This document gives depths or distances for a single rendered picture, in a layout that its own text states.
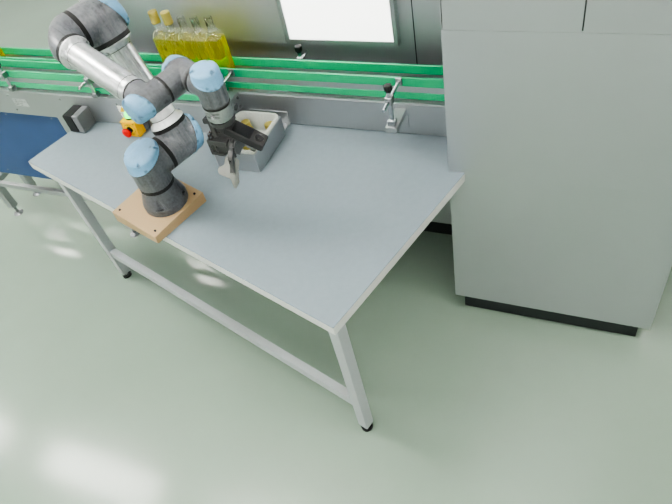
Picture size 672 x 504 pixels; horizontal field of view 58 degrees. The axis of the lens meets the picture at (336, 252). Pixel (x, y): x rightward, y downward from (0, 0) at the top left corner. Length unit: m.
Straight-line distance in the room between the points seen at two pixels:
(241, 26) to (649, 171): 1.48
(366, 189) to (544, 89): 0.62
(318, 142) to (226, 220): 0.46
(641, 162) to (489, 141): 0.42
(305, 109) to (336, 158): 0.25
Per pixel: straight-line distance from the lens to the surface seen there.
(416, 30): 2.19
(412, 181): 1.98
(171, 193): 2.05
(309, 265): 1.79
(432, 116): 2.10
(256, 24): 2.39
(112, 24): 1.94
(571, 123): 1.82
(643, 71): 1.73
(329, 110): 2.22
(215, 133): 1.71
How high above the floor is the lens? 2.06
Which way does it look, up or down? 47 degrees down
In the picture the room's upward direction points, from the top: 15 degrees counter-clockwise
